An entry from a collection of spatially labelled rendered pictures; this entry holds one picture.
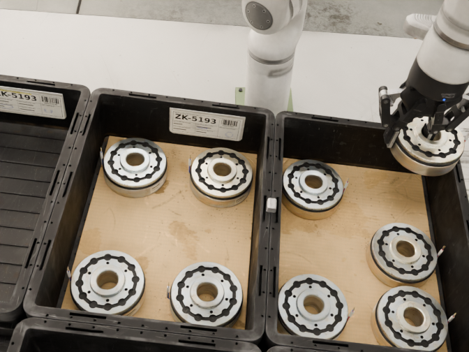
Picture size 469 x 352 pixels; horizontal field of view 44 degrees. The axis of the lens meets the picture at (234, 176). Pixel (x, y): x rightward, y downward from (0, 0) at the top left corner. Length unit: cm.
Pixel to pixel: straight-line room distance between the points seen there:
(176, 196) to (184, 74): 45
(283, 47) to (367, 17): 176
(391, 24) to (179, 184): 201
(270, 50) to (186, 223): 36
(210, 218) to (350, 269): 23
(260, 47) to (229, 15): 159
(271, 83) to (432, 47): 46
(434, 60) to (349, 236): 34
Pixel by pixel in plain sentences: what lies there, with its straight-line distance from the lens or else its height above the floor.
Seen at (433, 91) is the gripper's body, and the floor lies 112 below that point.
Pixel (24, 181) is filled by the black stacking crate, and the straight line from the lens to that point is 101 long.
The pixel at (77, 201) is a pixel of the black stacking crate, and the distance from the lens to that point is 91.
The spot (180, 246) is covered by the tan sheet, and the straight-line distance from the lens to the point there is 91.
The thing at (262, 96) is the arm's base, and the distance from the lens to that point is 117.
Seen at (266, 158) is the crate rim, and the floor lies 93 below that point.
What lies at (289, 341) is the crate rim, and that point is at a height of 93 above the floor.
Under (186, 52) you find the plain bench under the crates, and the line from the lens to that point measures 140.
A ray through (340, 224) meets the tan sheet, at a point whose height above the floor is 83.
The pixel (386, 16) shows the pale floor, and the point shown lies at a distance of 289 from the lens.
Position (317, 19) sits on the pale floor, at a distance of 275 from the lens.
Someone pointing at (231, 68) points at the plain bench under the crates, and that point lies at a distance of 137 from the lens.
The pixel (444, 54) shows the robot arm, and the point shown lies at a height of 118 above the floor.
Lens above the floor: 161
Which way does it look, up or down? 52 degrees down
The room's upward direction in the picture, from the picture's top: 9 degrees clockwise
